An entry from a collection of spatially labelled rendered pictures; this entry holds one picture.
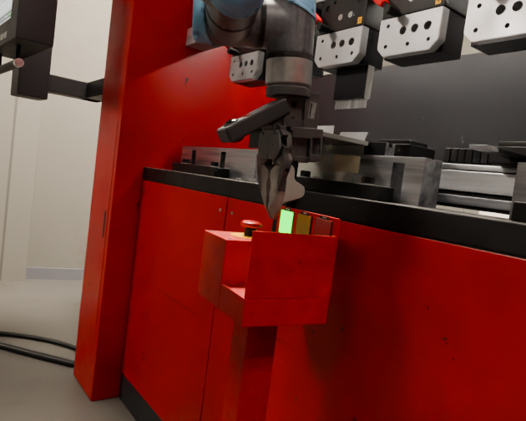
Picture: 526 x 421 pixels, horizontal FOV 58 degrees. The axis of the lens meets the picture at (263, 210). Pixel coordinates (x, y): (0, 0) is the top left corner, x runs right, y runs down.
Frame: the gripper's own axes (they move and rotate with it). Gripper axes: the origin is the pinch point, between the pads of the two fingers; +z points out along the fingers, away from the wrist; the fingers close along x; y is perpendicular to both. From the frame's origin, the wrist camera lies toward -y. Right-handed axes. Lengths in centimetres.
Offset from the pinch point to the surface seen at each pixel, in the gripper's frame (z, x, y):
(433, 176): -6.9, -0.6, 36.2
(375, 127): -22, 67, 78
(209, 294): 16.0, 8.9, -6.4
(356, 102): -22.8, 22.2, 33.6
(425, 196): -2.9, -0.8, 34.2
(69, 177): 12, 285, -3
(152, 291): 38, 86, 4
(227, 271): 10.9, 4.4, -5.1
